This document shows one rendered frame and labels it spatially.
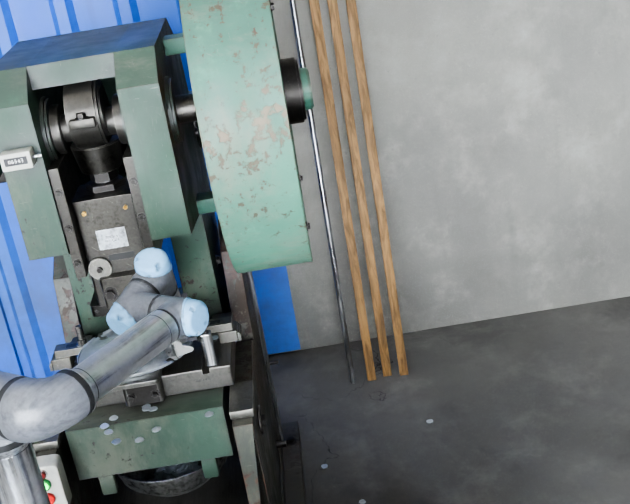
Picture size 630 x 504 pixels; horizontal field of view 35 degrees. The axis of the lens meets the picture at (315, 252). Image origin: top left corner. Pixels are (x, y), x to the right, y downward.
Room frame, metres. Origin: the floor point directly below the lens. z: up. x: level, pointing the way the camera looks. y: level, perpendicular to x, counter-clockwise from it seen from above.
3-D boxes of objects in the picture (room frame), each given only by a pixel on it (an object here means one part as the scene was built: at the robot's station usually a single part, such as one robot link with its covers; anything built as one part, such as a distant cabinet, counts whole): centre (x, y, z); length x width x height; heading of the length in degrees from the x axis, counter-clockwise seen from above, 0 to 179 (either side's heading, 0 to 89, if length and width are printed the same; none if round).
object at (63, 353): (2.36, 0.65, 0.76); 0.17 x 0.06 x 0.10; 90
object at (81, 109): (2.35, 0.48, 1.27); 0.21 x 0.12 x 0.34; 0
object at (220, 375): (2.35, 0.48, 0.68); 0.45 x 0.30 x 0.06; 90
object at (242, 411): (2.49, 0.21, 0.45); 0.92 x 0.12 x 0.90; 0
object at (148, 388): (2.18, 0.48, 0.72); 0.25 x 0.14 x 0.14; 0
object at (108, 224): (2.31, 0.48, 1.04); 0.17 x 0.15 x 0.30; 0
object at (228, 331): (2.35, 0.31, 0.76); 0.17 x 0.06 x 0.10; 90
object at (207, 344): (2.23, 0.30, 0.75); 0.03 x 0.03 x 0.10; 0
